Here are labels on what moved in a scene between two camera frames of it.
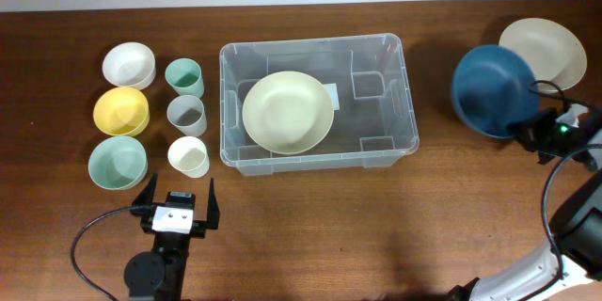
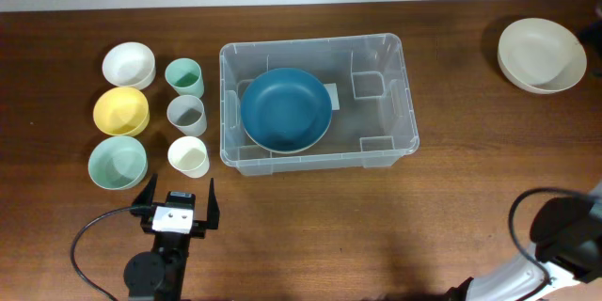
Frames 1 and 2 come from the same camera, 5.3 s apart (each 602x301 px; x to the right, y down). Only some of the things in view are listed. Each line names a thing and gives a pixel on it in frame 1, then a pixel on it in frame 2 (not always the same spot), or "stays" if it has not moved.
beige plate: [554, 53] stays
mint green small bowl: [118, 163] stays
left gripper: [198, 229] stays
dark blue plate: [491, 89] → [285, 109]
